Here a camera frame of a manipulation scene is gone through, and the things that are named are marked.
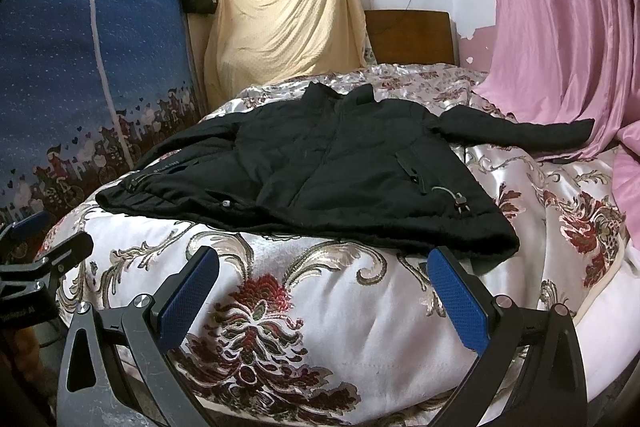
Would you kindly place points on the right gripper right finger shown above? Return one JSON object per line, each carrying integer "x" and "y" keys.
{"x": 551, "y": 387}

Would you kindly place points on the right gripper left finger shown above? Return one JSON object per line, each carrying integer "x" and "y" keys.
{"x": 92, "y": 388}

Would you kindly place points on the black padded jacket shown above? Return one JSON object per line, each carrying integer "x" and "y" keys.
{"x": 339, "y": 166}

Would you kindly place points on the floral satin bedspread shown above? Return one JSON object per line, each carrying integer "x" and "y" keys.
{"x": 314, "y": 332}

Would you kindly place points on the blue fabric wardrobe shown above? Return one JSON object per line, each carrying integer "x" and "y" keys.
{"x": 87, "y": 88}

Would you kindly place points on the pink curtain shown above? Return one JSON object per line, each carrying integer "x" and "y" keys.
{"x": 564, "y": 60}

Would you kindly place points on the wooden headboard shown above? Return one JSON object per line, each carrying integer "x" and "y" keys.
{"x": 410, "y": 36}

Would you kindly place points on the yellow hanging sheet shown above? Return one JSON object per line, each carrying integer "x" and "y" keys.
{"x": 268, "y": 41}

